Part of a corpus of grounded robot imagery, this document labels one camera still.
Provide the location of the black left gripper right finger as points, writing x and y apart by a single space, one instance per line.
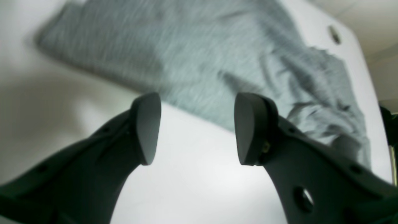
315 184

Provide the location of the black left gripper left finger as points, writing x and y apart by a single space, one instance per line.
81 183

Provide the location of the grey t-shirt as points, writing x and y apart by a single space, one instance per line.
198 54

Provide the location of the right table grommet hole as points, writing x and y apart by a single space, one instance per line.
334 35

